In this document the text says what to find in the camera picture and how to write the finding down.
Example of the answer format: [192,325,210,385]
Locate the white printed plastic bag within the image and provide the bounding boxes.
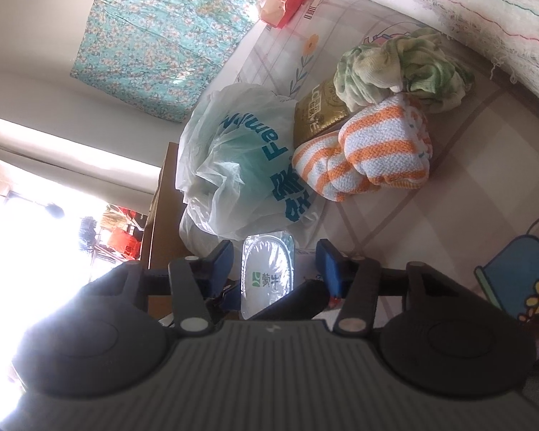
[175,82,326,254]

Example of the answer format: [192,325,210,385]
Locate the green striped towel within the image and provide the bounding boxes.
[335,28,476,114]

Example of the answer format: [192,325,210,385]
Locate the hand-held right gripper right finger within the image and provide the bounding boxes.
[317,238,467,335]

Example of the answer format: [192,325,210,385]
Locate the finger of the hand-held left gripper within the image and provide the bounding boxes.
[209,285,243,315]
[252,278,332,322]

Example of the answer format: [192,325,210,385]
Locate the red plastic bag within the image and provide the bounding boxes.
[105,227,142,261]

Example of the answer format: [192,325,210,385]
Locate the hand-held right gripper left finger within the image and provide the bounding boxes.
[90,239,234,334]

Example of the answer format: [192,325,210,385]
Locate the teal floral curtain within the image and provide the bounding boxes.
[69,0,259,123]

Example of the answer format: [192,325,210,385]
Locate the foil lid yogurt cup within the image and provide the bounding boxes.
[239,230,297,320]

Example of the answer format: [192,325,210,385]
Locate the orange striped towel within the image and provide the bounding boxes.
[292,94,433,203]

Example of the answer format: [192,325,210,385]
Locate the brown cardboard box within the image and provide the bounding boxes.
[139,141,189,274]

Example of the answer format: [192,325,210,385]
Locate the blue hanging clothes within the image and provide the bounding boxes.
[78,216,103,252]

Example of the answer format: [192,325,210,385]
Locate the brown small carton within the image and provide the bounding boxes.
[293,78,352,149]

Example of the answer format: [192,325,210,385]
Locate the white knitted blanket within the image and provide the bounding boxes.
[364,0,539,144]

